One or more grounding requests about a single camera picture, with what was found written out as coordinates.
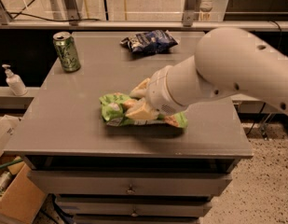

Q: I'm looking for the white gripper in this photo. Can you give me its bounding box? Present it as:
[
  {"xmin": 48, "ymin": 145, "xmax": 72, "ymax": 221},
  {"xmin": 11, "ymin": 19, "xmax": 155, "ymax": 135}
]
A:
[{"xmin": 125, "ymin": 65, "xmax": 187, "ymax": 120}]

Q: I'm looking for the green rice chip bag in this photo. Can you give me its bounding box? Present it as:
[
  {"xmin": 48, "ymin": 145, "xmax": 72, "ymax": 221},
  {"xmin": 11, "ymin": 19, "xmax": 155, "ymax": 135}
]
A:
[{"xmin": 99, "ymin": 92, "xmax": 188, "ymax": 129}]

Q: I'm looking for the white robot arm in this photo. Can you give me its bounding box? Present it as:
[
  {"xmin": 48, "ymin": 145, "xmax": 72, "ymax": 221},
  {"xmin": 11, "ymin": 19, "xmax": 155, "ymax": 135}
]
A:
[{"xmin": 130, "ymin": 27, "xmax": 288, "ymax": 117}]

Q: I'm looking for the blue chip bag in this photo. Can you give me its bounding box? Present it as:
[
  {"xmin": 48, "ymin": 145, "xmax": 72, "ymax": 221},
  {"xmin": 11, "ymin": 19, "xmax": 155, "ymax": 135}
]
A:
[{"xmin": 120, "ymin": 30, "xmax": 178, "ymax": 54}]

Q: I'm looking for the grey drawer cabinet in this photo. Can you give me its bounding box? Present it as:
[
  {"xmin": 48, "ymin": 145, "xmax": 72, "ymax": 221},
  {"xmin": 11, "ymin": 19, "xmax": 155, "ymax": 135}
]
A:
[{"xmin": 6, "ymin": 32, "xmax": 253, "ymax": 224}]

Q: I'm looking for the green soda can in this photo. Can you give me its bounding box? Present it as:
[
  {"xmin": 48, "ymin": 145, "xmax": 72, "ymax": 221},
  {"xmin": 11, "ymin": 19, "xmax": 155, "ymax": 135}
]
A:
[{"xmin": 53, "ymin": 32, "xmax": 81, "ymax": 72}]

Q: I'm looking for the top drawer knob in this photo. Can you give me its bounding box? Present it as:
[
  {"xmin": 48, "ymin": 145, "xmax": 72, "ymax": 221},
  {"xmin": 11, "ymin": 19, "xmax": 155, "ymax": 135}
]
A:
[{"xmin": 126, "ymin": 185, "xmax": 135, "ymax": 195}]

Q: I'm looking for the drawer knob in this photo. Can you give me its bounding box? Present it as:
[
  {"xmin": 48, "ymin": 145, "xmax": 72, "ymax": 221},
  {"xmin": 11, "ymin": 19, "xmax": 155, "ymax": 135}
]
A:
[
  {"xmin": 130, "ymin": 210, "xmax": 139, "ymax": 217},
  {"xmin": 126, "ymin": 185, "xmax": 135, "ymax": 195}
]

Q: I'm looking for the white pump bottle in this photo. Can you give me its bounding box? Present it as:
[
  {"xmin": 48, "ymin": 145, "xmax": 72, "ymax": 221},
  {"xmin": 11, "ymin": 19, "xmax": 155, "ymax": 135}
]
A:
[{"xmin": 2, "ymin": 64, "xmax": 27, "ymax": 96}]

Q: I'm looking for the cardboard box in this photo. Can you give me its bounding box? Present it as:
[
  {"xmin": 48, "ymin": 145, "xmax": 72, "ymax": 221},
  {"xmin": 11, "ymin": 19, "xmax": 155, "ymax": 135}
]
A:
[{"xmin": 0, "ymin": 164, "xmax": 47, "ymax": 224}]

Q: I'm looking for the black cable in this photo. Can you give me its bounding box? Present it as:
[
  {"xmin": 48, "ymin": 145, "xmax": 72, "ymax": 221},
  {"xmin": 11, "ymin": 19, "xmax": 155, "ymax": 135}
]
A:
[{"xmin": 7, "ymin": 11, "xmax": 103, "ymax": 23}]

